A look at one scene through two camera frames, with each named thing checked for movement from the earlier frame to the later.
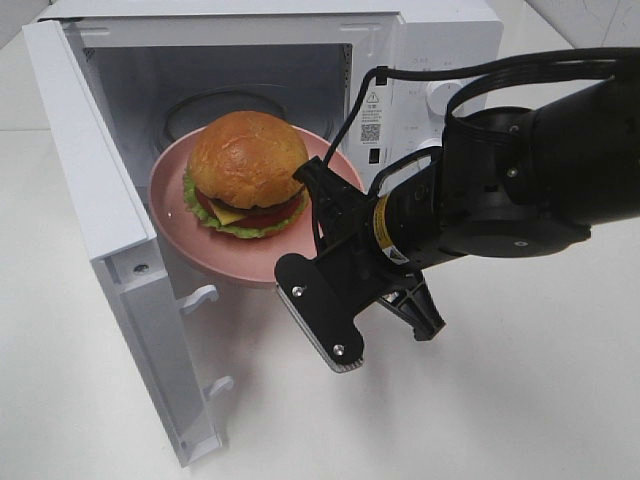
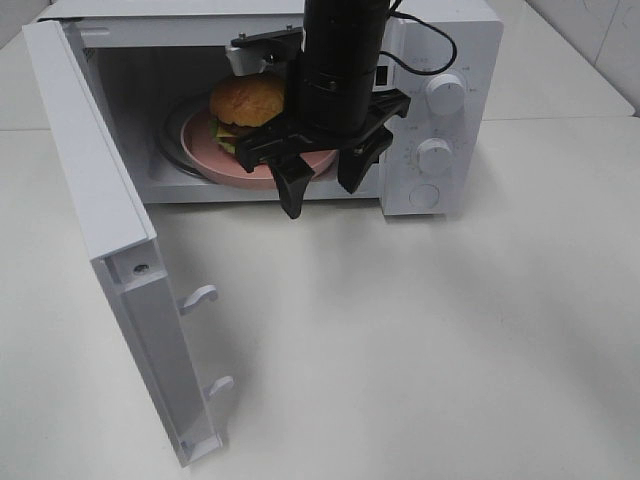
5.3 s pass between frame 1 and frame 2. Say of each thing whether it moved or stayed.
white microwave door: stayed
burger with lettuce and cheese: moved
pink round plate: moved
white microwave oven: stayed
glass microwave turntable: moved
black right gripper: moved
